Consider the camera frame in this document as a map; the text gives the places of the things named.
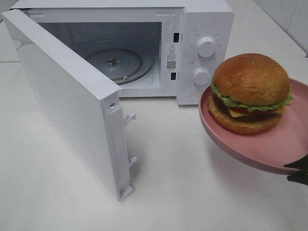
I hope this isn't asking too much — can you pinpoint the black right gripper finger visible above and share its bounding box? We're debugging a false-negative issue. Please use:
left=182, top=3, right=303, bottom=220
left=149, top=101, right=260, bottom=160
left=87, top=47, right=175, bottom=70
left=287, top=173, right=308, bottom=185
left=284, top=155, right=308, bottom=171

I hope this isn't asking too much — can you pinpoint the pink round plate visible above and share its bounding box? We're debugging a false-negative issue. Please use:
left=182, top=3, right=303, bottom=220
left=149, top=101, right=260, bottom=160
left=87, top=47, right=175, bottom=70
left=199, top=79, right=308, bottom=175

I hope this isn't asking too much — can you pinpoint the toy burger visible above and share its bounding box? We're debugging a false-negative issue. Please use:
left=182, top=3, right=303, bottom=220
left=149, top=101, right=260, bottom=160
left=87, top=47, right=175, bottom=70
left=207, top=53, right=293, bottom=135

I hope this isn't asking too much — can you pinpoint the white round door button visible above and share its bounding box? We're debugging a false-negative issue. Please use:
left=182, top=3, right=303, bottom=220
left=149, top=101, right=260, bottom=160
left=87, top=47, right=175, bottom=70
left=190, top=90, right=202, bottom=103

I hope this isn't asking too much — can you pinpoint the white microwave door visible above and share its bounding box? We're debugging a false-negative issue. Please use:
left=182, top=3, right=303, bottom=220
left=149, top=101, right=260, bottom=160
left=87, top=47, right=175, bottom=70
left=3, top=10, right=137, bottom=200

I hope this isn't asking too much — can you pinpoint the white adjacent table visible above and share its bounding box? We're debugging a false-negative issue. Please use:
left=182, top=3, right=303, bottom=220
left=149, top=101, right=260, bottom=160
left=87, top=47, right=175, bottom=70
left=222, top=0, right=306, bottom=60

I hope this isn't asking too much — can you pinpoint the white microwave oven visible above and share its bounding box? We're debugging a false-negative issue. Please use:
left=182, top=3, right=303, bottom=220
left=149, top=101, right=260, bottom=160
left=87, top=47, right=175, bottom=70
left=8, top=0, right=234, bottom=105

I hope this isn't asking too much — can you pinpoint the glass microwave turntable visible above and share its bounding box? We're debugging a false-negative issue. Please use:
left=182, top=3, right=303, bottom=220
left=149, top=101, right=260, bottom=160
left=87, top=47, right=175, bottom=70
left=86, top=49, right=154, bottom=85

